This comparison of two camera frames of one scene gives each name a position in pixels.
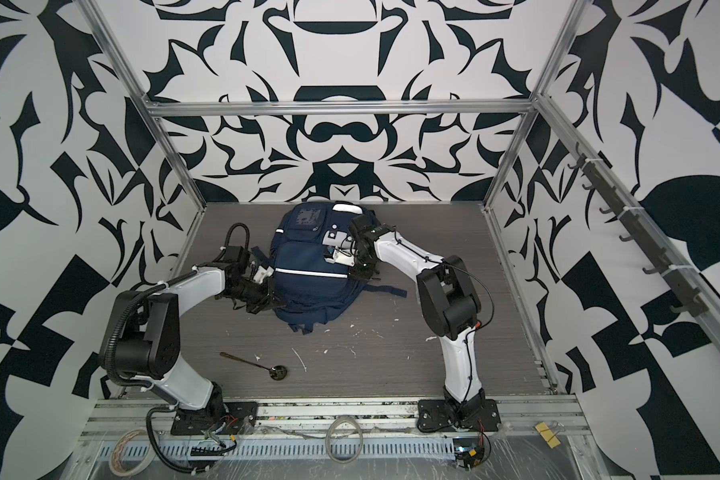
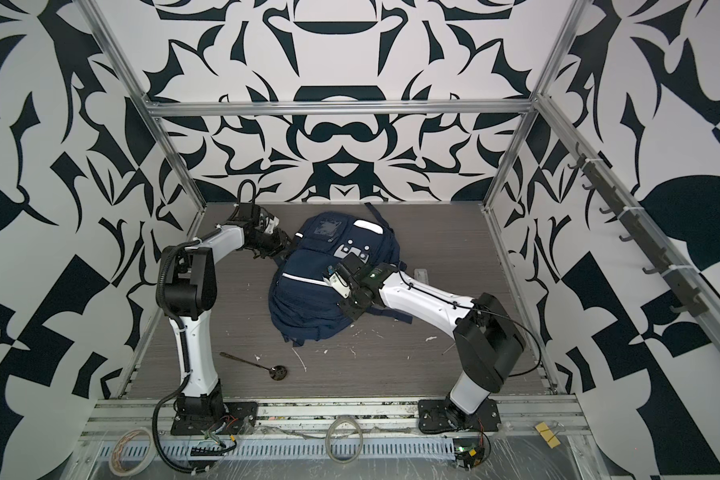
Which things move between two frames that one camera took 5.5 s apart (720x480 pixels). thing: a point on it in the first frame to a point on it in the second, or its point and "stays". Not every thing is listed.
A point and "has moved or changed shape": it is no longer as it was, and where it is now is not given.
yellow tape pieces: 548,436 stays
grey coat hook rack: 688,296 stays
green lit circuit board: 469,451 stays
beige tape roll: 132,452 stays
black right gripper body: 362,268 to 355,304
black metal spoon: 277,372 stays
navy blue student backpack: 311,290 has moved or changed shape
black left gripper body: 256,295 to 273,245
